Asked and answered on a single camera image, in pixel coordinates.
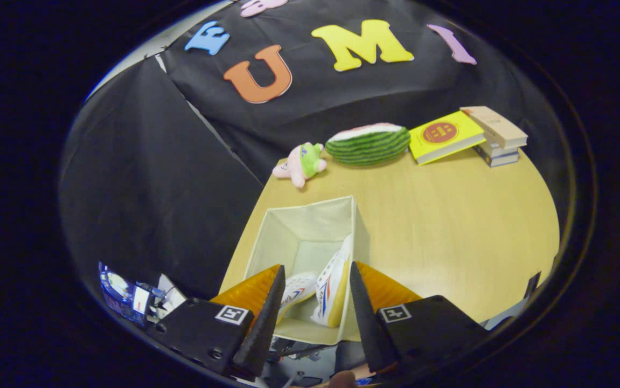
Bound white shoe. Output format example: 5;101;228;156
310;234;354;328
277;272;319;324

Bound watermelon slice plush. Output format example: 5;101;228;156
324;123;412;166

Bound white book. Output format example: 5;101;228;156
483;139;520;158

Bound dark grey book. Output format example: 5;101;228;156
472;144;520;168

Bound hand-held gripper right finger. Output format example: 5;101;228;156
349;261;489;373

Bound white paper sheets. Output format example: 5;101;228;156
156;274;187;313

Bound yellow book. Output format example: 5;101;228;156
408;110;487;165

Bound beige book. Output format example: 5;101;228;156
459;106;528;149

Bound lit computer screen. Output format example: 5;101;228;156
98;262;154;324

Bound beige fabric storage box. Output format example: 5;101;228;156
242;195;371;345

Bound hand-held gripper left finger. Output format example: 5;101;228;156
148;264;287;378

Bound pink green plush toy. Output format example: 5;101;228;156
273;142;328;189

